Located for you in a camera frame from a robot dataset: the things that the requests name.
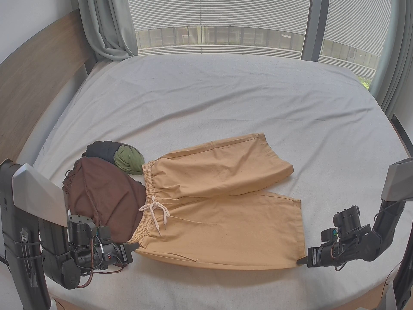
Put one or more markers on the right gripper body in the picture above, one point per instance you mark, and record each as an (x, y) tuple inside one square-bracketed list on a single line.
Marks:
[(324, 255)]

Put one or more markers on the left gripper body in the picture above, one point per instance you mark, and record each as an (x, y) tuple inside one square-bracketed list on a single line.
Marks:
[(117, 253)]

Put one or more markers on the tan shorts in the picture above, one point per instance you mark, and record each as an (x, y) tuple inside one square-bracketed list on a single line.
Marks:
[(226, 224)]

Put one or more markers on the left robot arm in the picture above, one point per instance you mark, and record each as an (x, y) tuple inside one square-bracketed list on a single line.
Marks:
[(38, 192)]

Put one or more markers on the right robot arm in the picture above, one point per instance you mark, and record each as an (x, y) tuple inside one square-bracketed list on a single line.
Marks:
[(387, 224)]

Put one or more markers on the bed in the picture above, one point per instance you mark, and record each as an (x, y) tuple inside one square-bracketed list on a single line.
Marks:
[(226, 102)]

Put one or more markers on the brown garment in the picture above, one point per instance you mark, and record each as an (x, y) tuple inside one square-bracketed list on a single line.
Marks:
[(106, 199)]

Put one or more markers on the green garment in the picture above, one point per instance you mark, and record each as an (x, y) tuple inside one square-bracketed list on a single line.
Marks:
[(129, 160)]

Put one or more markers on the black garment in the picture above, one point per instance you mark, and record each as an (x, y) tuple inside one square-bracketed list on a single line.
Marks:
[(100, 152)]

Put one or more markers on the grey-green curtain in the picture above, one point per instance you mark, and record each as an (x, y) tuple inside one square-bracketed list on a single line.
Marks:
[(103, 18), (397, 44)]

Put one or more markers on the window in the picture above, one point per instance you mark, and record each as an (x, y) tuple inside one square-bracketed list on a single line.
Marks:
[(226, 11)]

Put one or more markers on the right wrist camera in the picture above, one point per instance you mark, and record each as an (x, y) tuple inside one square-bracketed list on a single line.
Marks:
[(329, 235)]

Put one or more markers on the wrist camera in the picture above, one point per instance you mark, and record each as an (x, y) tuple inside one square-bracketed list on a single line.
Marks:
[(329, 235), (104, 234)]

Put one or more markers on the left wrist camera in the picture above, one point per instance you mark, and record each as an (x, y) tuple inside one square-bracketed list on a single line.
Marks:
[(104, 234)]

